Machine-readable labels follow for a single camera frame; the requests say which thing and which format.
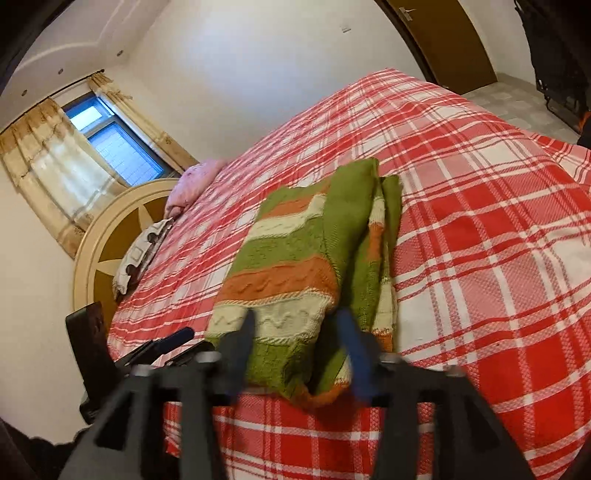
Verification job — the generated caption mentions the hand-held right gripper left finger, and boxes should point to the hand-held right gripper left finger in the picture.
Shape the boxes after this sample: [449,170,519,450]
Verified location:
[76,309,257,480]

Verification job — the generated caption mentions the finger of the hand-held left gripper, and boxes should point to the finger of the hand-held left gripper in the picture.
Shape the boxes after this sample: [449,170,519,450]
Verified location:
[121,327,195,364]
[159,340,217,368]

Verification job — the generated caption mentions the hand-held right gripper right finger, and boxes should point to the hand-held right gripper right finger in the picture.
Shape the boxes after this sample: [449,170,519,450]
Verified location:
[335,308,539,480]

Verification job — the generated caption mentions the green knit sweater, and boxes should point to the green knit sweater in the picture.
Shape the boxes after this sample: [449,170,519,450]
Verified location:
[204,157,402,409]

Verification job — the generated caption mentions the brown patterned white pillow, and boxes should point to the brown patterned white pillow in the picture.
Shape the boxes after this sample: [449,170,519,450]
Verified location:
[113,217,175,294]

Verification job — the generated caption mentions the cream and brown headboard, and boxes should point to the cream and brown headboard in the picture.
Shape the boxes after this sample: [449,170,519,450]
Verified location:
[73,178,185,324]

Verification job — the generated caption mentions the pink pillow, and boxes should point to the pink pillow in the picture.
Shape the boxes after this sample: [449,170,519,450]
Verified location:
[165,159,227,217]

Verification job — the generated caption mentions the red plaid bed sheet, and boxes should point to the red plaid bed sheet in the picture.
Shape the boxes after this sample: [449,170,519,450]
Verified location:
[107,68,591,480]

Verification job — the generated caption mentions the wide beige curtain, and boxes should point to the wide beige curtain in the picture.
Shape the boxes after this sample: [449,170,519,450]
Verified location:
[0,98,123,259]

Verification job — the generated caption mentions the window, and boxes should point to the window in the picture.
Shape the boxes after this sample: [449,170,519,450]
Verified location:
[62,91,178,188]

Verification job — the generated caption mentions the narrow beige curtain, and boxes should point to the narrow beige curtain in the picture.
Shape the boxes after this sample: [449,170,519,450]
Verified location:
[88,73,200,172]

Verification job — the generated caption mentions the dark curtain rod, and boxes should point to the dark curtain rod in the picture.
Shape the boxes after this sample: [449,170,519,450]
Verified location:
[48,70,106,99]

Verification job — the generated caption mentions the brown wooden door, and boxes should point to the brown wooden door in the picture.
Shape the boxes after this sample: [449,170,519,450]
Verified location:
[385,0,498,88]

